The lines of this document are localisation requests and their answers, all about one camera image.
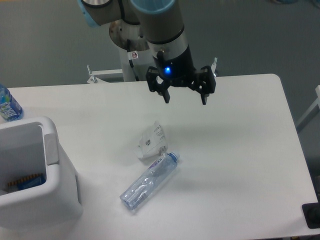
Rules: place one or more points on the white base bracket right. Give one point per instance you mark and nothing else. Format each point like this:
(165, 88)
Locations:
(214, 67)

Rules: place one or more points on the white base bracket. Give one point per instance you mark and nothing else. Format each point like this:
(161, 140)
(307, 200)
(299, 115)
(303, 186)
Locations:
(214, 67)
(104, 76)

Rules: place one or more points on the white metal frame right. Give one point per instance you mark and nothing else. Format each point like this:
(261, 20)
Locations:
(310, 113)

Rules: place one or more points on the black clamp at table edge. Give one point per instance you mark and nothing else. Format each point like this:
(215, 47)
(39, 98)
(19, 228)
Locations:
(311, 213)

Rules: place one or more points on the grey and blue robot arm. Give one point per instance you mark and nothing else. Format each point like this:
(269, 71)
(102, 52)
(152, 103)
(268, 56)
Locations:
(152, 43)

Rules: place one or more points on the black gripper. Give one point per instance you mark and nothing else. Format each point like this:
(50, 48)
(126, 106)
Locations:
(179, 72)

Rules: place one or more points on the blue labelled water bottle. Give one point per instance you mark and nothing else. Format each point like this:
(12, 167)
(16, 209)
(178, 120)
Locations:
(10, 109)

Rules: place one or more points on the white base bracket left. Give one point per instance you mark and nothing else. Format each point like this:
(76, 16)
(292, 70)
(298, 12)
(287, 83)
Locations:
(104, 76)

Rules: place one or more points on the clear plastic bottle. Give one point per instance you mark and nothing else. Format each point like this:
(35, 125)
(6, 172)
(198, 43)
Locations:
(149, 180)

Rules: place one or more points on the blue snack packet in bin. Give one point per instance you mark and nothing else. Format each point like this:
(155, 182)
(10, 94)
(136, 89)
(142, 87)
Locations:
(26, 182)

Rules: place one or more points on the white plastic trash can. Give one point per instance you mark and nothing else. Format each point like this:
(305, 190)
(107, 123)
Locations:
(29, 146)

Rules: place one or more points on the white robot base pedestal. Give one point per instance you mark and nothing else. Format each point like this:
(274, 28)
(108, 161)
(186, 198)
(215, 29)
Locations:
(135, 55)

